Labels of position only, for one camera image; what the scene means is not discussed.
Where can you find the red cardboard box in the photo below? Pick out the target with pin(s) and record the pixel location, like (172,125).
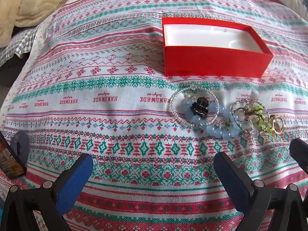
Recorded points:
(211,62)

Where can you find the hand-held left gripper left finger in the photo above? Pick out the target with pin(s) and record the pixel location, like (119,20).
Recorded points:
(72,185)

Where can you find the beige fleece blanket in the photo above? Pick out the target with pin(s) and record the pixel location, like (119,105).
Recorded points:
(36,2)

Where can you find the black hair claw clip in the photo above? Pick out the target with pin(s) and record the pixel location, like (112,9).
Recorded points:
(199,107)

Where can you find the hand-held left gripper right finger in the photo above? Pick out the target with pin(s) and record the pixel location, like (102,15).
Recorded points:
(231,180)

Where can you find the grey checkered cloth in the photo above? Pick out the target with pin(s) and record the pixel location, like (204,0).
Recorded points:
(19,45)

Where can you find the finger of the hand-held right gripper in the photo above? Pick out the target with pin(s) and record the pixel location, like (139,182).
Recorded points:
(300,151)

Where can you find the patterned knit-print tablecloth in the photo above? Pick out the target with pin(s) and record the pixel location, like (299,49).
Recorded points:
(108,101)

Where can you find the black phone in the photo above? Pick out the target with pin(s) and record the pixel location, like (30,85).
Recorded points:
(9,158)

